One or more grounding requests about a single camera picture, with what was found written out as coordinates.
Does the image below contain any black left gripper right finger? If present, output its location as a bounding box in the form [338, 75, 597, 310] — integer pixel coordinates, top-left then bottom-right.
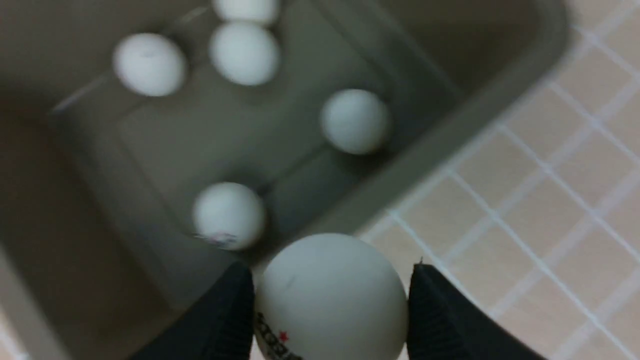
[407, 262, 544, 360]

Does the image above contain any white ping-pong ball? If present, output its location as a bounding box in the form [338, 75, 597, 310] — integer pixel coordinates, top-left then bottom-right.
[318, 88, 393, 155]
[191, 182, 267, 251]

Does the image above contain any white ping-pong ball plain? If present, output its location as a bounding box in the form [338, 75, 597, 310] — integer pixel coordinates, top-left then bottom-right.
[211, 0, 282, 27]

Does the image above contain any white ping-pong ball logo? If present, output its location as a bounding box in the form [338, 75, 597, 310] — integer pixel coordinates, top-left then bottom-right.
[112, 33, 189, 97]
[254, 234, 409, 360]
[208, 21, 282, 87]

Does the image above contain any checkered peach tablecloth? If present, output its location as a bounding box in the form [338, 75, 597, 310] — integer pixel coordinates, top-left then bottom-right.
[359, 0, 640, 360]

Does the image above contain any white ping-pong ball front logo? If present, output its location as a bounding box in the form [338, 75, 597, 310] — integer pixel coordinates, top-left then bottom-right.
[208, 21, 282, 87]

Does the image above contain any olive green plastic bin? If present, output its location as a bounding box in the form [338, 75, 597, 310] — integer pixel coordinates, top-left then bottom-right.
[1, 0, 571, 360]

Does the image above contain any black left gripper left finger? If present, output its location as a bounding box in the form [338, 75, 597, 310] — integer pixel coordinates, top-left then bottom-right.
[130, 262, 255, 360]

